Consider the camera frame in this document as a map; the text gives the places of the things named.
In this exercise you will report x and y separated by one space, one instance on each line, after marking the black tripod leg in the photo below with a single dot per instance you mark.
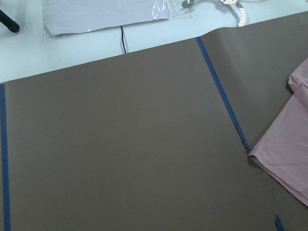
9 23

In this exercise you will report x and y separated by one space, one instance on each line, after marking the grey cardboard in plastic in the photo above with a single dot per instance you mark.
83 16

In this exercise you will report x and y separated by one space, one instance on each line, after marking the white hook reaching stick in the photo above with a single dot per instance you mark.
239 10

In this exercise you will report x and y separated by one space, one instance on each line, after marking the pink Snoopy t-shirt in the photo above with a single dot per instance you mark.
283 150

